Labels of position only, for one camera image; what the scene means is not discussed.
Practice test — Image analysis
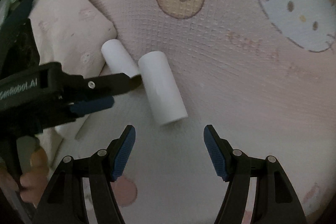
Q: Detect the person's left hand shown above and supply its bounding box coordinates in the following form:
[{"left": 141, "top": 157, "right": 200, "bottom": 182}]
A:
[{"left": 18, "top": 147, "right": 50, "bottom": 205}]

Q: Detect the pink cat printed blanket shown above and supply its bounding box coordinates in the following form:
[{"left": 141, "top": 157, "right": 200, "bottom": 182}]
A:
[{"left": 42, "top": 0, "right": 336, "bottom": 224}]

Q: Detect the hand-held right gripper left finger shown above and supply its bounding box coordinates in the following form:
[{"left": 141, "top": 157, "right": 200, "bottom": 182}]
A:
[{"left": 33, "top": 125, "right": 136, "bottom": 224}]

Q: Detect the white paper sheet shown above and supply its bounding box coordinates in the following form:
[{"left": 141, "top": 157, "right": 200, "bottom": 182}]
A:
[{"left": 55, "top": 116, "right": 90, "bottom": 141}]

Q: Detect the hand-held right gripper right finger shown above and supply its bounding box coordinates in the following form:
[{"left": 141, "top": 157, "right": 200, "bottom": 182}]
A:
[{"left": 204, "top": 124, "right": 307, "bottom": 224}]

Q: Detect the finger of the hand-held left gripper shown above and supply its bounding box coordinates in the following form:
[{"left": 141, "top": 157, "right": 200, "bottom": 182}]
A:
[
  {"left": 59, "top": 96, "right": 115, "bottom": 122},
  {"left": 62, "top": 72, "right": 144, "bottom": 102}
]

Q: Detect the white paper roll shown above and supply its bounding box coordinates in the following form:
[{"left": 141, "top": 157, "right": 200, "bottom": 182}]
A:
[
  {"left": 138, "top": 51, "right": 188, "bottom": 127},
  {"left": 101, "top": 39, "right": 141, "bottom": 77}
]

